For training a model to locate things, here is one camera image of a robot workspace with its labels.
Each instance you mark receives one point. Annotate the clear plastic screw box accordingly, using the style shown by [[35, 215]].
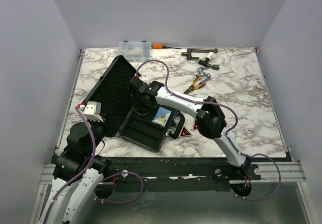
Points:
[[135, 50]]

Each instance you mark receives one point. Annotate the orange handle screwdriver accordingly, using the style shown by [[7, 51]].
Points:
[[160, 46]]

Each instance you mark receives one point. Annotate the blue playing card deck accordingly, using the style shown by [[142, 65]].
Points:
[[161, 117]]

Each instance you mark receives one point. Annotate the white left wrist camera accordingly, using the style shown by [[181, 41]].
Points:
[[91, 111]]

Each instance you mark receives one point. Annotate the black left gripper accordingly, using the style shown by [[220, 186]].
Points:
[[111, 124]]

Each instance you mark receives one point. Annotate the black T-handle tool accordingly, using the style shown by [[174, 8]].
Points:
[[205, 63]]

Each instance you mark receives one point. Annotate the red triangle all-in button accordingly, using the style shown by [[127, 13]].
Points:
[[195, 125], [185, 132]]

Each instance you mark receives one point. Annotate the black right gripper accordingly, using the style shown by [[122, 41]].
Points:
[[138, 105]]

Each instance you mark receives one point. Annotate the black foam lined carry case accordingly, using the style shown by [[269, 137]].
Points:
[[112, 92]]

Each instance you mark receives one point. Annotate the black metal puller tool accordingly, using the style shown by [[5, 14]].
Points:
[[190, 51]]

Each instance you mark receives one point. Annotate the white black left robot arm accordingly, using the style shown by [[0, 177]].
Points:
[[78, 170]]

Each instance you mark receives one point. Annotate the white cylinder connector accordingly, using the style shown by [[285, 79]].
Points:
[[210, 55]]

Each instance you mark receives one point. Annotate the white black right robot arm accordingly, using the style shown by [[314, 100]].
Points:
[[208, 114]]

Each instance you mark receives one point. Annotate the aluminium rail frame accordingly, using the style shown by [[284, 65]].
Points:
[[259, 172]]

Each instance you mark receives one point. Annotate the yellow black pliers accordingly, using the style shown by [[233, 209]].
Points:
[[198, 83]]

